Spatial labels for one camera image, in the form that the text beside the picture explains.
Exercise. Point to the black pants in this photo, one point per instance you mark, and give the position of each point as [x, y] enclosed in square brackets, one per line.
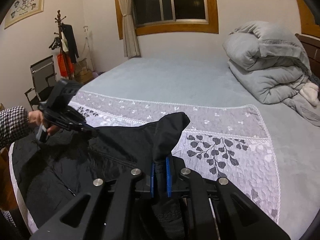
[51, 174]

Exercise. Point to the wooden coat rack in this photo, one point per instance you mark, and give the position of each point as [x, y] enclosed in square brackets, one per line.
[58, 20]

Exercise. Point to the wooden headboard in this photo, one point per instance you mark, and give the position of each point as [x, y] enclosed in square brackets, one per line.
[311, 45]

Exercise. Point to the person's left hand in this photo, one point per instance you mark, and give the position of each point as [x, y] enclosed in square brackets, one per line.
[35, 118]

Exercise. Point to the framed olympic picture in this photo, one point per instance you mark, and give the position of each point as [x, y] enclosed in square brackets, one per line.
[22, 9]

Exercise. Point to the wooden door frame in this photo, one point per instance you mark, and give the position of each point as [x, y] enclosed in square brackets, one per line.
[307, 20]

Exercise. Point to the light blue bed sheet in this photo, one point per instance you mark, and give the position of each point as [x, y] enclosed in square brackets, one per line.
[295, 140]

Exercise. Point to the white floral bed cover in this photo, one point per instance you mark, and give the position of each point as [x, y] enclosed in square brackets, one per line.
[230, 142]

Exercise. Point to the wooden framed window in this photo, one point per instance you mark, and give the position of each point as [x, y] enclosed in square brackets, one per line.
[169, 16]

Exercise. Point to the white plush item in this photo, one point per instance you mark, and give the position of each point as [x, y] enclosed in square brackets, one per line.
[310, 92]

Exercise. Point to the red bag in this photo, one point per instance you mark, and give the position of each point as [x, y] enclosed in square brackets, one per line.
[63, 64]

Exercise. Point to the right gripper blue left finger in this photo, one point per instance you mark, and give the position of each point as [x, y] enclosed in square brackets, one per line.
[152, 180]

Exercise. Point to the beige curtain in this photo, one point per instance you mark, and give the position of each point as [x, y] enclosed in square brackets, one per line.
[130, 41]

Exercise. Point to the cardboard boxes stack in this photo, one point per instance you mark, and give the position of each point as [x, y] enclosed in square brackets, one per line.
[82, 72]

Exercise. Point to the black hanging jacket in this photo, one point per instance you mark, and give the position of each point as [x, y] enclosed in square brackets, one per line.
[72, 47]

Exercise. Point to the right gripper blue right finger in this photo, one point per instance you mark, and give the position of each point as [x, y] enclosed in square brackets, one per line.
[168, 177]

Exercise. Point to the black folding chair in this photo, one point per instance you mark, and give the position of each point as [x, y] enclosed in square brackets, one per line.
[44, 79]

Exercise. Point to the checkered left sleeve forearm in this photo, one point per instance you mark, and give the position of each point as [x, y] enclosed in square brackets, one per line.
[14, 125]

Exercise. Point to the grey folded quilt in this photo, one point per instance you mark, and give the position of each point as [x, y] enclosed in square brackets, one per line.
[272, 64]

